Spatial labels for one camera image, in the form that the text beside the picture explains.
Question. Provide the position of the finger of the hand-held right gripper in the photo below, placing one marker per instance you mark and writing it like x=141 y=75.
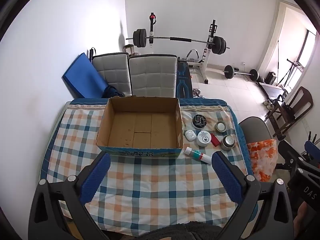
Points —
x=312 y=146
x=290 y=152

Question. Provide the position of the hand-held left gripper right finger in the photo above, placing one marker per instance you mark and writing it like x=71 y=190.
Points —
x=226 y=177

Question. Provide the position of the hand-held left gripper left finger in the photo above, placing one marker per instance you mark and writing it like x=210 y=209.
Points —
x=96 y=178

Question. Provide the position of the silver perforated-lid tin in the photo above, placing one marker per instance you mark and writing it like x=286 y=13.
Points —
x=227 y=142

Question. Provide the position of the white teal toothpaste tube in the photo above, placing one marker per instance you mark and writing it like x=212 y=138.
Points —
x=197 y=155

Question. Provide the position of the red lighter case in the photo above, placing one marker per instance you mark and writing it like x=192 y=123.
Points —
x=214 y=139

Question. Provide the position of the white round labelled tin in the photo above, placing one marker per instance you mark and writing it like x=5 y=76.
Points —
x=204 y=138

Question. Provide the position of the black round tin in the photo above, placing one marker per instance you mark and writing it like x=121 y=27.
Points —
x=199 y=121

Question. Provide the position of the cardboard box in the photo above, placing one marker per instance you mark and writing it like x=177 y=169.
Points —
x=142 y=127

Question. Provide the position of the person's right hand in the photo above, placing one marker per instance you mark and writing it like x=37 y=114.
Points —
x=301 y=217

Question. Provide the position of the black rods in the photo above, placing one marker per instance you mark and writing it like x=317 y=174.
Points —
x=312 y=136

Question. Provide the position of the orange white cloth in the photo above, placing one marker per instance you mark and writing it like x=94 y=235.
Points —
x=262 y=160

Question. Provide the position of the brown wooden chair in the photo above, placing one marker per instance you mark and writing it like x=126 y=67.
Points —
x=292 y=112

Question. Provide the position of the grey folding chair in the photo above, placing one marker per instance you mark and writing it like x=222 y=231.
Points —
x=255 y=130

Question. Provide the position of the pair of light shoes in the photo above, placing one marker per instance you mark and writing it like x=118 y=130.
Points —
x=269 y=104

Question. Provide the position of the checked blanket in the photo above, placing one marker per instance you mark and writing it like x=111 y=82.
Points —
x=150 y=180

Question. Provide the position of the white earbuds case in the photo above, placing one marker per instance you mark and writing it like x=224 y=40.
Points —
x=190 y=135

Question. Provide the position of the low wooden table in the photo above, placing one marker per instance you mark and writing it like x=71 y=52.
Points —
x=271 y=90

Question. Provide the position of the dark clothing of person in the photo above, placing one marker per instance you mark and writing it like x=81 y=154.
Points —
x=180 y=231

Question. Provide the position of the black speaker box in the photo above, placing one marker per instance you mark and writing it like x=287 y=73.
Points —
x=271 y=78

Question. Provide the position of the black tripod stand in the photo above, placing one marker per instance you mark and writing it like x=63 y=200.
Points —
x=287 y=72

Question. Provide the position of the dark blue cloth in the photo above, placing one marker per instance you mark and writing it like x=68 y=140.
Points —
x=115 y=91

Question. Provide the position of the short barbell with black plates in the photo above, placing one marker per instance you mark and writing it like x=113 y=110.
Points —
x=241 y=73

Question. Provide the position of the blue folded mat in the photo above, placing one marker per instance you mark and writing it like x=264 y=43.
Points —
x=82 y=75

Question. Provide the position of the black blue weight bench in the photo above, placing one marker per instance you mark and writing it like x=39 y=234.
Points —
x=184 y=80

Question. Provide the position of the white quilted cushion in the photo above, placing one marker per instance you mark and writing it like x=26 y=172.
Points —
x=112 y=72
x=152 y=75

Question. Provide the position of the long barbell with black plates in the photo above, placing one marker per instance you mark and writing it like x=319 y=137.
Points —
x=140 y=38

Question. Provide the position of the chrome exercise frame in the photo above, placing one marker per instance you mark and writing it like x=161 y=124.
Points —
x=193 y=55

